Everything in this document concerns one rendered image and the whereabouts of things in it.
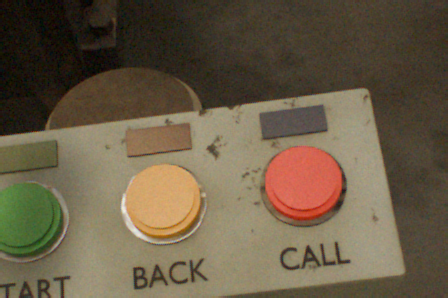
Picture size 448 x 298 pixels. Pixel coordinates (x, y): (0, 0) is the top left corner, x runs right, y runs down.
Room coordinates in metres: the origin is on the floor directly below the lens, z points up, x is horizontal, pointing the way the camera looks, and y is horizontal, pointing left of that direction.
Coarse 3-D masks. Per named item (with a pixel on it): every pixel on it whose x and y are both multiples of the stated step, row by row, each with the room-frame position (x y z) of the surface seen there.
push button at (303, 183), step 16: (288, 160) 0.29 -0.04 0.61; (304, 160) 0.29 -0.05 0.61; (320, 160) 0.29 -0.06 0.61; (272, 176) 0.29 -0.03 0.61; (288, 176) 0.28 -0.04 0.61; (304, 176) 0.28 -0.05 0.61; (320, 176) 0.28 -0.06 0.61; (336, 176) 0.28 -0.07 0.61; (272, 192) 0.28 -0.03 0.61; (288, 192) 0.28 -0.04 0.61; (304, 192) 0.27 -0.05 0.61; (320, 192) 0.27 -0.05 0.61; (336, 192) 0.27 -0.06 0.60; (288, 208) 0.27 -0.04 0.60; (304, 208) 0.27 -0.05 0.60; (320, 208) 0.27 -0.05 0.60
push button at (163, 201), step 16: (144, 176) 0.30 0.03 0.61; (160, 176) 0.30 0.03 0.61; (176, 176) 0.30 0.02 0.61; (128, 192) 0.29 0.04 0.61; (144, 192) 0.29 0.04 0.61; (160, 192) 0.29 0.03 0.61; (176, 192) 0.29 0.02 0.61; (192, 192) 0.29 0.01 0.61; (128, 208) 0.29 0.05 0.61; (144, 208) 0.28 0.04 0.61; (160, 208) 0.28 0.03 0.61; (176, 208) 0.28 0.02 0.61; (192, 208) 0.28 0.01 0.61; (144, 224) 0.27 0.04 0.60; (160, 224) 0.27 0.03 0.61; (176, 224) 0.27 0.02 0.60; (192, 224) 0.27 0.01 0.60
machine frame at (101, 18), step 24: (72, 0) 1.17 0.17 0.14; (96, 0) 1.26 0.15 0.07; (120, 0) 1.29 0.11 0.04; (0, 24) 1.11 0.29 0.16; (72, 24) 1.11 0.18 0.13; (96, 24) 1.16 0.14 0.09; (120, 24) 1.22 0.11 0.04; (0, 48) 1.11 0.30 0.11; (72, 48) 1.10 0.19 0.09; (96, 48) 1.12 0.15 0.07; (120, 48) 1.15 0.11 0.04; (0, 72) 1.11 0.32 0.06; (24, 72) 1.11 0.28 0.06; (96, 72) 1.12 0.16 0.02; (0, 96) 1.11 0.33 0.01; (24, 96) 1.11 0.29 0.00
